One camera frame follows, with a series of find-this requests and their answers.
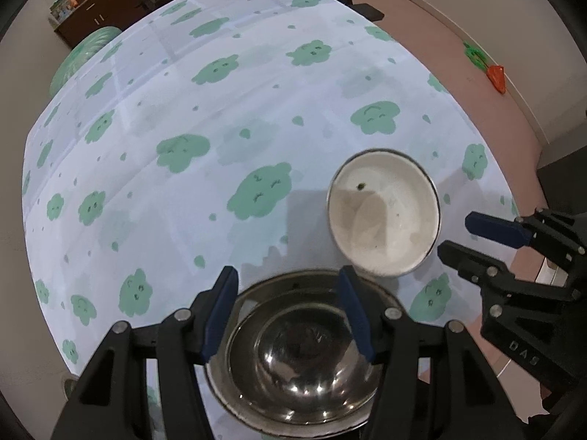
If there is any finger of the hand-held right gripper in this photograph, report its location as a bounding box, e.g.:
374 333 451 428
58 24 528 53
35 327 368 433
464 208 587 280
438 241 579 305

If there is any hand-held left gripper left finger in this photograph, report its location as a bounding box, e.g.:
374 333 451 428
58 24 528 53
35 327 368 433
50 266 240 440

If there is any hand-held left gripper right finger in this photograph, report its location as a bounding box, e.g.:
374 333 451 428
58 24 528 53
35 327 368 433
336 265 528 440

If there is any large steel bowl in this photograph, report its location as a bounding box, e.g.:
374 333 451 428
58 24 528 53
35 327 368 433
204 269 397 436

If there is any white dark-rimmed bowl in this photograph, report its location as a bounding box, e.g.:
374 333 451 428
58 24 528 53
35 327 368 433
327 149 442 278

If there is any white object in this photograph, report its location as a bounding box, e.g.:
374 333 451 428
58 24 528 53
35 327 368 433
536 257 569 285

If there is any dark grey furniture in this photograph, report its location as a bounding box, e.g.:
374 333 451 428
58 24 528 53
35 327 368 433
536 110 587 221

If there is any orange carrot toy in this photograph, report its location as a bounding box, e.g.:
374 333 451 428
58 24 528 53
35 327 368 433
463 41 507 95

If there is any green cloud print tablecloth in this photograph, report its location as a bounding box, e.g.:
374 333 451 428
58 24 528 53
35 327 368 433
21 0 521 440

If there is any green ribbed plastic stool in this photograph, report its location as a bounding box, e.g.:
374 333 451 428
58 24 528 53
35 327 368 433
50 26 124 97

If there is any dark brown wooden cabinet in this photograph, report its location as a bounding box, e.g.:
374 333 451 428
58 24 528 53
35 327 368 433
48 0 157 49

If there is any green printed box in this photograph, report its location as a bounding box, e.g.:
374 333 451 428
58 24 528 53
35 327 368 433
50 0 76 21

